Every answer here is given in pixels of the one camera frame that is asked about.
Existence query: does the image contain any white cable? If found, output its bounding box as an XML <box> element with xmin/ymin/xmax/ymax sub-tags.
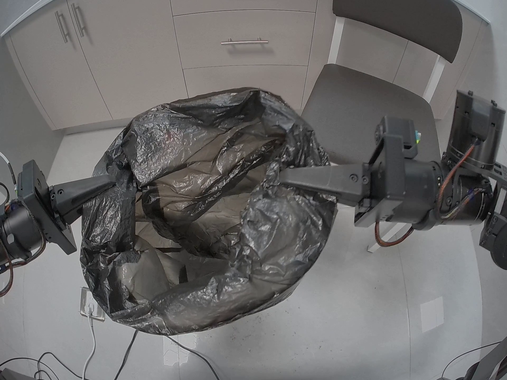
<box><xmin>81</xmin><ymin>301</ymin><xmax>99</xmax><ymax>380</ymax></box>

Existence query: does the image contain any white chair with grey cushions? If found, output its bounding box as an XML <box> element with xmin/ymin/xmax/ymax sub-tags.
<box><xmin>301</xmin><ymin>0</ymin><xmax>464</xmax><ymax>254</ymax></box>

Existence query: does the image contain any black plastic bag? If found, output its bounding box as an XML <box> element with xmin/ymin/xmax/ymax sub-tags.
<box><xmin>79</xmin><ymin>87</ymin><xmax>337</xmax><ymax>336</ymax></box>

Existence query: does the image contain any black cable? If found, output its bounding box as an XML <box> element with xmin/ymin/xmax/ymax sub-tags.
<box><xmin>442</xmin><ymin>341</ymin><xmax>501</xmax><ymax>380</ymax></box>
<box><xmin>0</xmin><ymin>152</ymin><xmax>18</xmax><ymax>205</ymax></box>
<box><xmin>118</xmin><ymin>329</ymin><xmax>223</xmax><ymax>380</ymax></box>
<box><xmin>0</xmin><ymin>352</ymin><xmax>61</xmax><ymax>380</ymax></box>

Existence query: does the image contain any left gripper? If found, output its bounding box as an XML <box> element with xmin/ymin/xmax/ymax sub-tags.
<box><xmin>6</xmin><ymin>174</ymin><xmax>116</xmax><ymax>262</ymax></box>

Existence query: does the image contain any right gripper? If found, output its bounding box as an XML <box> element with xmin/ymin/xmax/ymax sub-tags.
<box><xmin>278</xmin><ymin>159</ymin><xmax>443</xmax><ymax>229</ymax></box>

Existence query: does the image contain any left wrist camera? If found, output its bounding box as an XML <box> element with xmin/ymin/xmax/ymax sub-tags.
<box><xmin>17</xmin><ymin>160</ymin><xmax>50</xmax><ymax>203</ymax></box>

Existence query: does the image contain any beige cabinet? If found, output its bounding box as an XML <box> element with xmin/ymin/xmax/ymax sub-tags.
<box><xmin>0</xmin><ymin>0</ymin><xmax>492</xmax><ymax>134</ymax></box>

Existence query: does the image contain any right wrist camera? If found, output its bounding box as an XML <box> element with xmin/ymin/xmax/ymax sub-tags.
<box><xmin>368</xmin><ymin>116</ymin><xmax>424</xmax><ymax>173</ymax></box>

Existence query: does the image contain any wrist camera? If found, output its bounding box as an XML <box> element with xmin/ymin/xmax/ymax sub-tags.
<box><xmin>17</xmin><ymin>160</ymin><xmax>50</xmax><ymax>203</ymax></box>
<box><xmin>368</xmin><ymin>116</ymin><xmax>424</xmax><ymax>173</ymax></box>

